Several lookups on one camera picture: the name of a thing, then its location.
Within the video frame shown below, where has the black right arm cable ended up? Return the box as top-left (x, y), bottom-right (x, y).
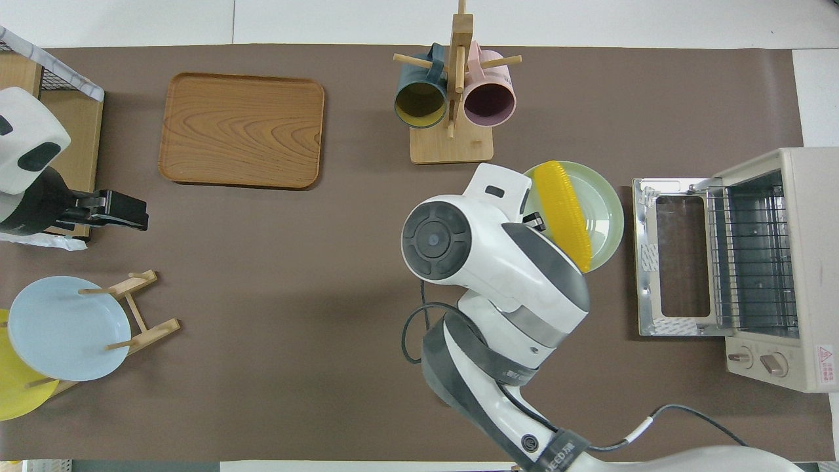
top-left (401, 282), bottom-right (749, 454)

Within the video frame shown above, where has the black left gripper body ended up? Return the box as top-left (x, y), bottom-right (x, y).
top-left (62, 190), bottom-right (123, 228)

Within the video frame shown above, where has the pink mug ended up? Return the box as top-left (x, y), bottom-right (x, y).
top-left (463, 41), bottom-right (517, 128)

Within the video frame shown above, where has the brown wooden tray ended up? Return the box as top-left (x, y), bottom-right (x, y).
top-left (159, 72), bottom-right (325, 190)

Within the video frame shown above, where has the light blue plate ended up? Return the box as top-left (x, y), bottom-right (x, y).
top-left (8, 276), bottom-right (132, 382)

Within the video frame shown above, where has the wooden mug tree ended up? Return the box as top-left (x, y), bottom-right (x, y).
top-left (393, 0), bottom-right (523, 165)

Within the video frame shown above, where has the yellow plate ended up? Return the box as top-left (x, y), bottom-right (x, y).
top-left (0, 309), bottom-right (60, 422)

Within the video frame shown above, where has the pale green plate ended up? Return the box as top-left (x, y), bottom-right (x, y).
top-left (522, 161), bottom-right (625, 273)

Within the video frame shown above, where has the wooden shelf with wire basket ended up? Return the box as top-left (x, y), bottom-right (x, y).
top-left (0, 36), bottom-right (106, 240)

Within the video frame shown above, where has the brown table mat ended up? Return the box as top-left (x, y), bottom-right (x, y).
top-left (0, 44), bottom-right (817, 463)

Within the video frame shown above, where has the dark teal mug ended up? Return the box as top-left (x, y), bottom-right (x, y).
top-left (394, 43), bottom-right (448, 130)

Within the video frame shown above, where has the beige toaster oven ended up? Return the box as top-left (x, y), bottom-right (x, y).
top-left (705, 147), bottom-right (839, 393)

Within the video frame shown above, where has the yellow corn cob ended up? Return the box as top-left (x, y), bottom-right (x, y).
top-left (533, 161), bottom-right (593, 273)

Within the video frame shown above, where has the wooden plate rack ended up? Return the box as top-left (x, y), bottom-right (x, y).
top-left (26, 269), bottom-right (181, 397)

